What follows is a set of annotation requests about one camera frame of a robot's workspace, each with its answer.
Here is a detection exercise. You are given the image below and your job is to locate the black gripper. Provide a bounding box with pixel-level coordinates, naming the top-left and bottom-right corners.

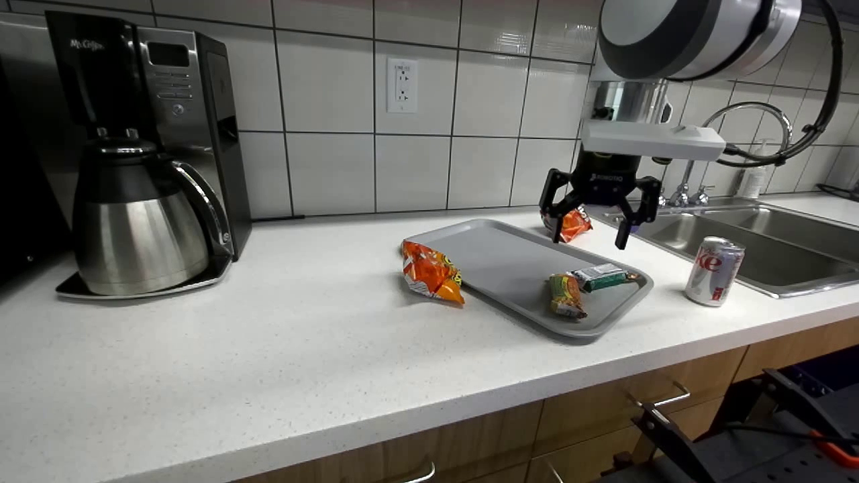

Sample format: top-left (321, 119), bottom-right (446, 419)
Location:
top-left (536, 150), bottom-right (663, 252)

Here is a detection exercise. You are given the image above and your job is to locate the green candy bar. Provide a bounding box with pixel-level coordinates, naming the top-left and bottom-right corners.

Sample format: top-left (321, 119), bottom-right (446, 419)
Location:
top-left (571, 263), bottom-right (644, 293)

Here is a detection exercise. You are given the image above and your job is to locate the orange candy bar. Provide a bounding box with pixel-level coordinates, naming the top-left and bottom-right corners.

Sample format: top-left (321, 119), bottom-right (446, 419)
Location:
top-left (544, 267), bottom-right (589, 322)

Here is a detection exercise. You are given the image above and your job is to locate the gray plastic tray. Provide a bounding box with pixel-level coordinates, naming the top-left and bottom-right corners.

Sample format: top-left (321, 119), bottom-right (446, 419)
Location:
top-left (405, 216), bottom-right (654, 345)

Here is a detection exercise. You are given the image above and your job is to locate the silver red soda can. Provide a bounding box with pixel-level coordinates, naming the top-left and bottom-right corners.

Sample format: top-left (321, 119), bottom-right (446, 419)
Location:
top-left (683, 232), bottom-right (746, 311)

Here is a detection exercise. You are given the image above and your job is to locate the clear dish soap bottle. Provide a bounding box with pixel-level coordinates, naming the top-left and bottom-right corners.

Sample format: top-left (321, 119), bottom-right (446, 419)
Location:
top-left (733, 162), bottom-right (773, 201)

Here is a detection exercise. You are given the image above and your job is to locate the crumpled orange snack bag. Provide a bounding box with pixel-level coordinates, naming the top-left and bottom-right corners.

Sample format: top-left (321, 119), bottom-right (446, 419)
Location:
top-left (397, 236), bottom-right (469, 307)

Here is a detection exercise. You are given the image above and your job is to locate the chrome sink faucet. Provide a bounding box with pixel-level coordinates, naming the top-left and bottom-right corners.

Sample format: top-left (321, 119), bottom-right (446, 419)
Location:
top-left (654, 98), bottom-right (797, 208)

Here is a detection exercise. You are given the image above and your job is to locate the stainless steel sink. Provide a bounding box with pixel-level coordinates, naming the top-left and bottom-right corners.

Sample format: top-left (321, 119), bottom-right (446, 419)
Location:
top-left (592, 197), bottom-right (859, 301)

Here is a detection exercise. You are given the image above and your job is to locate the wooden base cabinet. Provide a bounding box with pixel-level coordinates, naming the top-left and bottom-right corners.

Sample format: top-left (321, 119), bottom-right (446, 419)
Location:
top-left (239, 315), bottom-right (859, 483)

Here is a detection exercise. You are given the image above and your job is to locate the black cart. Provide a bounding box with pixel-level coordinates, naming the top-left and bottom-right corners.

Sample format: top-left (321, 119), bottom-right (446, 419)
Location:
top-left (605, 364), bottom-right (859, 483)

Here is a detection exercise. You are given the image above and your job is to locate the black coffee maker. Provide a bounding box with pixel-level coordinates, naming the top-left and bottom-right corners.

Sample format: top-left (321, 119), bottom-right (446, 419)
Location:
top-left (42, 7), bottom-right (255, 302)

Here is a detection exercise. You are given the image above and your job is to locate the stainless steel carafe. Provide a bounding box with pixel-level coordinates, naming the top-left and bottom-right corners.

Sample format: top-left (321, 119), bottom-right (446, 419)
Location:
top-left (69, 142), bottom-right (235, 298)

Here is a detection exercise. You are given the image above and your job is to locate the large black appliance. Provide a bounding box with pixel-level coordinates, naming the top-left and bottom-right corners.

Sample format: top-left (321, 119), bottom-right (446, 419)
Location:
top-left (0, 60), bottom-right (77, 293)

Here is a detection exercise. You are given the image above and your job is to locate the white wall outlet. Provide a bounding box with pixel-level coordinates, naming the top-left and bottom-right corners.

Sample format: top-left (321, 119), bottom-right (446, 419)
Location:
top-left (385, 55), bottom-right (420, 118)

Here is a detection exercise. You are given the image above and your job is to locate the red handle on cart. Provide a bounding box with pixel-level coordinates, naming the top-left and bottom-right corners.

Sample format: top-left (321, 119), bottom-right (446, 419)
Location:
top-left (808, 432), bottom-right (859, 470)

